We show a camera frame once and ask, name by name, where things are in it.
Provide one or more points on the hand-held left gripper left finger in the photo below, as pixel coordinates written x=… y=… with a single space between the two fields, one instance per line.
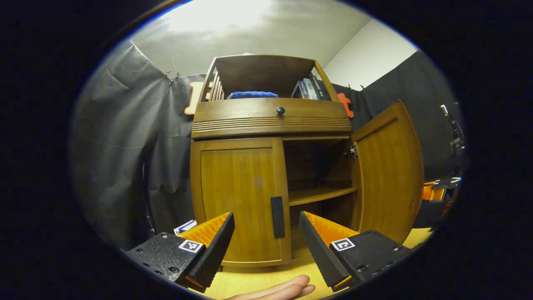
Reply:
x=216 y=254

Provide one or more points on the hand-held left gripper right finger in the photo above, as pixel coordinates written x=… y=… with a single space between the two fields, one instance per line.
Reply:
x=318 y=250

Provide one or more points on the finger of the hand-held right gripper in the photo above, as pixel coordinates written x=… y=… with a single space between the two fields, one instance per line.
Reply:
x=433 y=192

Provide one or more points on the wooden cabinet door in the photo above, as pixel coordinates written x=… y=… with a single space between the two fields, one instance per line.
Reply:
x=387 y=175
x=237 y=187

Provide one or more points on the wooden double-door shoe cabinet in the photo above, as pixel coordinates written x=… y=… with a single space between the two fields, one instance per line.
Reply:
x=266 y=75

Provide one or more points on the wooden inner shelf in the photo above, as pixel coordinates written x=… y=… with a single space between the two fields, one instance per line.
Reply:
x=320 y=193

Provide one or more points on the black backdrop cloth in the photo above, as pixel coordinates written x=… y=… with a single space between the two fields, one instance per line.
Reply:
x=116 y=146

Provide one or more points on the black shelf book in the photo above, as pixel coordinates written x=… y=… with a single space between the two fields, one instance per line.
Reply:
x=321 y=88

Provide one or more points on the dark blue shelf book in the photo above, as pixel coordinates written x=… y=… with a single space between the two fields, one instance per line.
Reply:
x=299 y=91

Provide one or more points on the light grey shelf book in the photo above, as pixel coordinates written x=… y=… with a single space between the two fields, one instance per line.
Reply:
x=311 y=88

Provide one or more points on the folded blue cloth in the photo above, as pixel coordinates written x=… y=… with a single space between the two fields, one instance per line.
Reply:
x=254 y=95

